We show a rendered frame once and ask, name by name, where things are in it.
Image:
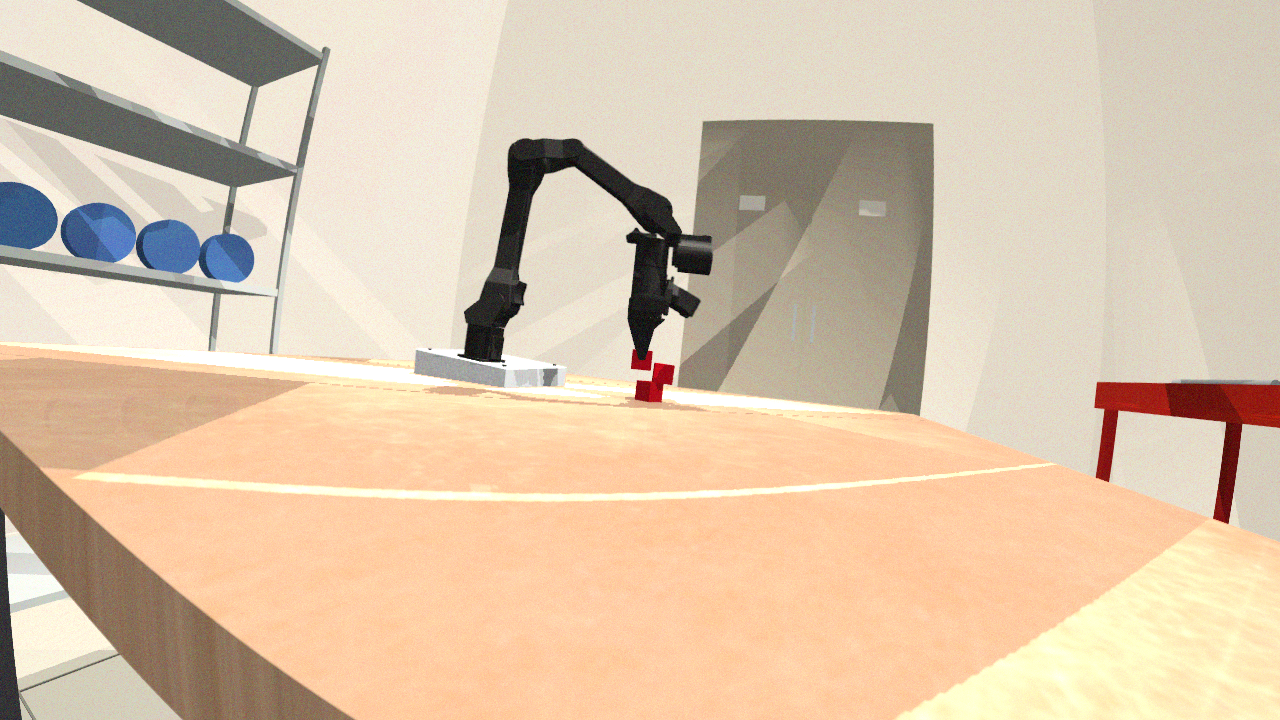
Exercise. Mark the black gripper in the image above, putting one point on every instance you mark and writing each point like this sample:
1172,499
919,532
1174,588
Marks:
646,305

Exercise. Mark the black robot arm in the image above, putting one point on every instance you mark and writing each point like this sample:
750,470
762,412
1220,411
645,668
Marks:
528,161

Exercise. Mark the red cube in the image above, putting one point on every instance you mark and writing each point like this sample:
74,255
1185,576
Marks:
641,364
663,373
648,391

